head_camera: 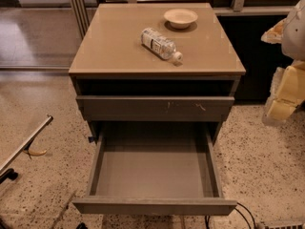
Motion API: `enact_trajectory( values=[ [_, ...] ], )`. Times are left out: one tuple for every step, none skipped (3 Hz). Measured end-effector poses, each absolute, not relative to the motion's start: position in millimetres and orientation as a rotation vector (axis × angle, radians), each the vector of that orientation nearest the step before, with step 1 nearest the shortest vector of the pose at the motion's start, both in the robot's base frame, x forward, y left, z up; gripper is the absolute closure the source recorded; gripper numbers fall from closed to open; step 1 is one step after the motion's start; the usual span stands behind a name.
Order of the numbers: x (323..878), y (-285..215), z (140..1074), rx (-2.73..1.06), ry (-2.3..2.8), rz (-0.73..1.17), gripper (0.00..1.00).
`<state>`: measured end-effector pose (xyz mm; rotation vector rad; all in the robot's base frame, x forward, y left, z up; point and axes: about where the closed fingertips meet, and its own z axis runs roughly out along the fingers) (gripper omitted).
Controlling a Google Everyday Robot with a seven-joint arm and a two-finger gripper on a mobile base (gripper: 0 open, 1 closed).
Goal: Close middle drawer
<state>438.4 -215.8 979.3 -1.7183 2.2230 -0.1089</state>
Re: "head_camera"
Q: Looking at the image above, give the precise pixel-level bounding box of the white ceramic bowl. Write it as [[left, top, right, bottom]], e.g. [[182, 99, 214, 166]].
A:
[[164, 9, 198, 30]]

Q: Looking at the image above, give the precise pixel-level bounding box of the metal bar with hook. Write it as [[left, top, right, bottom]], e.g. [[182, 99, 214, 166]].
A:
[[0, 114, 53, 175]]

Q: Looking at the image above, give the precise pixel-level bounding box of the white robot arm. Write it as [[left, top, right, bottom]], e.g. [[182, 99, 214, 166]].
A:
[[261, 0, 305, 126]]

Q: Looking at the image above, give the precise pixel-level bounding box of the clear plastic water bottle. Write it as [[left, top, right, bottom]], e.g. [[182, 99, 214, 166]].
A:
[[141, 28, 183, 63]]

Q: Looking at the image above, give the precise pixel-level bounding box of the grey top drawer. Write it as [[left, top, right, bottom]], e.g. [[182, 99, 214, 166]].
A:
[[76, 95, 234, 122]]

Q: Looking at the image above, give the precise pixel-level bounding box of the grey drawer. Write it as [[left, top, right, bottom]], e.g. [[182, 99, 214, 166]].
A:
[[76, 95, 234, 122], [73, 122, 237, 216]]

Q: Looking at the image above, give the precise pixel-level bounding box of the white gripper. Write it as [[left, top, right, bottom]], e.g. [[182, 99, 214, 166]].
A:
[[262, 61, 305, 126]]

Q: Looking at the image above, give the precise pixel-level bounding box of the black caster wheel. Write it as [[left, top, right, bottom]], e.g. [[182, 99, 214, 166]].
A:
[[0, 168, 18, 184]]

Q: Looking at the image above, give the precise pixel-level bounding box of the grey drawer cabinet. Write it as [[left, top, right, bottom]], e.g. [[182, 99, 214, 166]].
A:
[[69, 3, 245, 138]]

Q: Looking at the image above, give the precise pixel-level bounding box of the black cable on floor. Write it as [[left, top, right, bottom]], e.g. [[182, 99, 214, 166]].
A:
[[204, 201, 257, 229]]

